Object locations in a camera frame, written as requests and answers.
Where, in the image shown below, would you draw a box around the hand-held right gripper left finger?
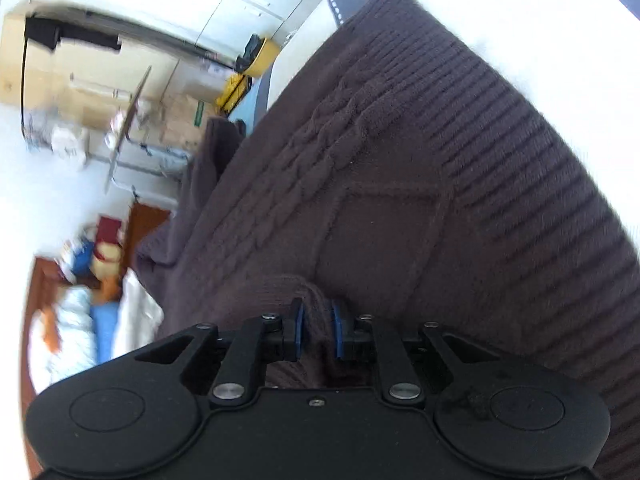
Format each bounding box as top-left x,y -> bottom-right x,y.
134,298 -> 305,402

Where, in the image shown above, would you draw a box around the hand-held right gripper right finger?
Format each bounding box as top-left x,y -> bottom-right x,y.
329,299 -> 501,404

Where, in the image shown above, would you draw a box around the brown knitted sweater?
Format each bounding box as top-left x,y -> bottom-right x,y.
134,0 -> 640,480

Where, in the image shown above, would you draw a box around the red box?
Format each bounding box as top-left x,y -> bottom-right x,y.
95,215 -> 126,247

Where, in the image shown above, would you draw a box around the white patterned bedding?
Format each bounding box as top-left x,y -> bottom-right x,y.
30,285 -> 98,386

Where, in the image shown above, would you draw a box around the small cardboard box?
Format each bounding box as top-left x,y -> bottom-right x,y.
159,92 -> 208,153

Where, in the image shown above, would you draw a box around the yellow bags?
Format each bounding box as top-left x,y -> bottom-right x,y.
216,74 -> 253,113

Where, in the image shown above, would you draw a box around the yellow bin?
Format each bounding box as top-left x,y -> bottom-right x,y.
235,34 -> 282,78

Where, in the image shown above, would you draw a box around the large cardboard box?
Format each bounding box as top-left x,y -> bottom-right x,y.
2,7 -> 181,131

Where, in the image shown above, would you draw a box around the white cabinets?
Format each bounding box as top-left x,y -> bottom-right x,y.
195,0 -> 341,61

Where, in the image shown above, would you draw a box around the metal frame table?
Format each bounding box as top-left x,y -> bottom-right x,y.
102,65 -> 193,196

